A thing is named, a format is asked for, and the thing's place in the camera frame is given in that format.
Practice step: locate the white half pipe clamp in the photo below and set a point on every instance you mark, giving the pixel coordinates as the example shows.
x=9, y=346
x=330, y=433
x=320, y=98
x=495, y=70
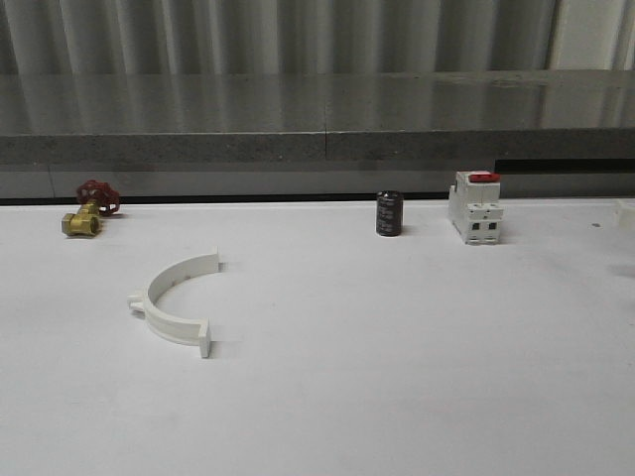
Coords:
x=624, y=214
x=188, y=332

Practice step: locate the white circuit breaker red switch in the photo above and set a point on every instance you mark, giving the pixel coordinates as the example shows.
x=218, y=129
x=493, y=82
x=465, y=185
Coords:
x=473, y=207

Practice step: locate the brass valve red handwheel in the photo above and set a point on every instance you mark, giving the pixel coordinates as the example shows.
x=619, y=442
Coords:
x=96, y=199

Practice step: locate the black cylindrical capacitor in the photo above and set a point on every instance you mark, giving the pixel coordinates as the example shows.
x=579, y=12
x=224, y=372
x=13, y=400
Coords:
x=389, y=213

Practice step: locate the grey stone bench ledge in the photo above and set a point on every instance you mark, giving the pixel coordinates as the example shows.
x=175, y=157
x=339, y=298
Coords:
x=514, y=121

